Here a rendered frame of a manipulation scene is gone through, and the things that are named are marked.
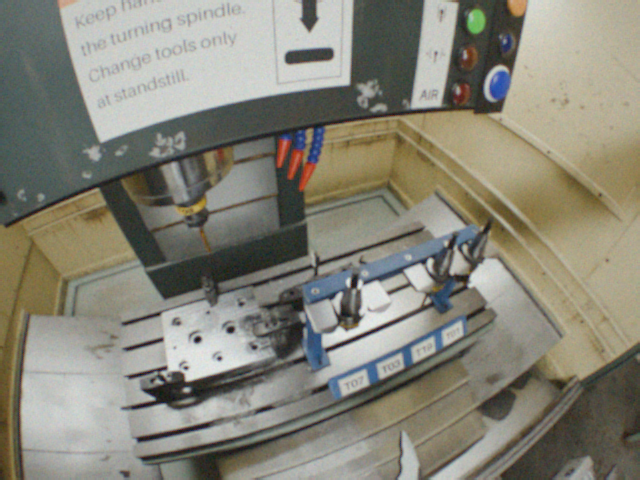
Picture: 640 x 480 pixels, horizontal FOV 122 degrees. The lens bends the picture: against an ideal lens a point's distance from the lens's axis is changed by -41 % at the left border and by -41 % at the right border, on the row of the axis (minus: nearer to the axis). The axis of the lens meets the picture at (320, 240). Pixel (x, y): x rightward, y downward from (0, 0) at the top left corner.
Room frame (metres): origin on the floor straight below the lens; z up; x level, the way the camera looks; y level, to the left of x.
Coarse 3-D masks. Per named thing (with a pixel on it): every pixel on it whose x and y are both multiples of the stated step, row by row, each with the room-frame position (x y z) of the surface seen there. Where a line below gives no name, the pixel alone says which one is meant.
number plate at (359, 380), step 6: (360, 372) 0.24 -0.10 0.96; (348, 378) 0.23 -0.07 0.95; (354, 378) 0.23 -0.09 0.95; (360, 378) 0.23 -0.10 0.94; (366, 378) 0.23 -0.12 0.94; (342, 384) 0.21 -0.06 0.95; (348, 384) 0.21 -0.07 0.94; (354, 384) 0.22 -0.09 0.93; (360, 384) 0.22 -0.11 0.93; (366, 384) 0.22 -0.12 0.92; (342, 390) 0.20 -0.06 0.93; (348, 390) 0.20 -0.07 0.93; (354, 390) 0.20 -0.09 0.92
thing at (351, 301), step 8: (360, 280) 0.30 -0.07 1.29; (344, 288) 0.29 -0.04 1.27; (352, 288) 0.28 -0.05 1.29; (360, 288) 0.28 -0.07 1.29; (344, 296) 0.28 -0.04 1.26; (352, 296) 0.28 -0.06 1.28; (360, 296) 0.28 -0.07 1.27; (344, 304) 0.28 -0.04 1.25; (352, 304) 0.27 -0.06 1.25; (360, 304) 0.28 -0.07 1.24; (352, 312) 0.27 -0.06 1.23
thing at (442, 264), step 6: (444, 246) 0.38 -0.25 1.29; (456, 246) 0.37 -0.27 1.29; (444, 252) 0.37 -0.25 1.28; (450, 252) 0.36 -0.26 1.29; (438, 258) 0.37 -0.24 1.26; (444, 258) 0.36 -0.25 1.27; (450, 258) 0.36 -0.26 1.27; (432, 264) 0.38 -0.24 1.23; (438, 264) 0.37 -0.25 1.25; (444, 264) 0.36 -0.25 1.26; (450, 264) 0.36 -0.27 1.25; (438, 270) 0.36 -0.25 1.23; (444, 270) 0.36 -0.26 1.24
